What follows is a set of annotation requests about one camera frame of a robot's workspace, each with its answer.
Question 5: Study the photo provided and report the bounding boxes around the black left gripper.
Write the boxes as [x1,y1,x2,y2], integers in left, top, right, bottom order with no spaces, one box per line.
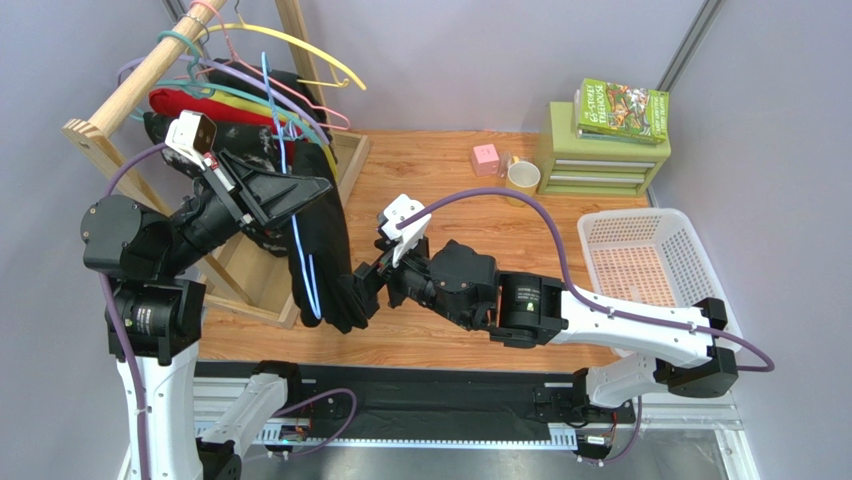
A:
[159,147,331,274]

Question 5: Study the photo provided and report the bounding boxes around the blue wire hanger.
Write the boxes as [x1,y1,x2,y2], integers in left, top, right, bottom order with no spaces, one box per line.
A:
[259,51,324,321]

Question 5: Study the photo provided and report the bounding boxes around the black white-patterned trousers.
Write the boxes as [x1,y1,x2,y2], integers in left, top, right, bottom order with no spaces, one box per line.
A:
[142,111,369,335]

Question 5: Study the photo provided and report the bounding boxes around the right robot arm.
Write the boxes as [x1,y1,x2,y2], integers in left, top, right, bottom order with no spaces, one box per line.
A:
[341,239,739,409]

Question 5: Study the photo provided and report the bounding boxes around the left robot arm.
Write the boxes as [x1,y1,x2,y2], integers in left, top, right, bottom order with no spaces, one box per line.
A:
[80,150,331,479]

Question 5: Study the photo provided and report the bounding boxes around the yellow garment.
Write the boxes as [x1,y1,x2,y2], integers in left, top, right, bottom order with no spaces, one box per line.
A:
[209,89,339,179]

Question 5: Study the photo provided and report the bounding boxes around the black garment on rack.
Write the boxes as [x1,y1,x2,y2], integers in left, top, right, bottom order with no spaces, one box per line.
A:
[208,58,331,136]

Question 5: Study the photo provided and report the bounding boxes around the wooden clothes rack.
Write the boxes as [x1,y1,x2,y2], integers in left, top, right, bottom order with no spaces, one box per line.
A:
[62,1,345,329]

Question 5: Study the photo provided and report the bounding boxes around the red garment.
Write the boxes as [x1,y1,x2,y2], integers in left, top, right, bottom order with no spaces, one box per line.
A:
[143,88,326,171]

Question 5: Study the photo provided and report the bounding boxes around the pink cube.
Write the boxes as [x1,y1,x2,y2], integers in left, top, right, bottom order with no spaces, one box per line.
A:
[471,144,500,177]

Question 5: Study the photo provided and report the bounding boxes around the yellow mug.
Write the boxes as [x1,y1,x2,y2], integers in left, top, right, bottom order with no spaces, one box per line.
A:
[505,160,542,196]

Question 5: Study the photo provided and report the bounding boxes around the green drawer box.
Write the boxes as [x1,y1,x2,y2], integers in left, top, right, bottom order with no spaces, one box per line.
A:
[533,101,671,197]

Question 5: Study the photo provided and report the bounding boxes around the white plastic basket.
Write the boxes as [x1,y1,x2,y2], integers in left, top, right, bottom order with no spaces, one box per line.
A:
[577,208,727,307]

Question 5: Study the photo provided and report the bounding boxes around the green comic book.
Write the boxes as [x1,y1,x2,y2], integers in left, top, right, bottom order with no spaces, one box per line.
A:
[574,78,670,144]

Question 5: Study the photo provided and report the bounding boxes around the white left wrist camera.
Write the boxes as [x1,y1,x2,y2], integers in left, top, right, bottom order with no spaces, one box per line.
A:
[165,110,217,170]

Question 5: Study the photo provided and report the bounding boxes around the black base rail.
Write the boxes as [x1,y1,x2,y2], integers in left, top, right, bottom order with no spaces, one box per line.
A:
[192,361,640,461]

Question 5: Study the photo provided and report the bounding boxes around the pink wire hanger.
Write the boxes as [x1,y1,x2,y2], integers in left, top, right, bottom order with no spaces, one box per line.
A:
[189,0,353,132]

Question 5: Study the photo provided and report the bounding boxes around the yellow wire hanger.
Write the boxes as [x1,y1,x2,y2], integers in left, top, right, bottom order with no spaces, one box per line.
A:
[208,23,367,91]

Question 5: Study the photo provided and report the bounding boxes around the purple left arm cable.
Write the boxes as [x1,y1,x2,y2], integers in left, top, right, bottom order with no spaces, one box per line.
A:
[96,142,171,480]

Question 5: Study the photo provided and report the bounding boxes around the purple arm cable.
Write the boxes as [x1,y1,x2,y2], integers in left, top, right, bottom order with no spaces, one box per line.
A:
[96,142,171,480]
[395,186,777,373]

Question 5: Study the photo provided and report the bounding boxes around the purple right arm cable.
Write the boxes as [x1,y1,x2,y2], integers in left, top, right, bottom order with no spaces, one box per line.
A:
[395,186,777,373]

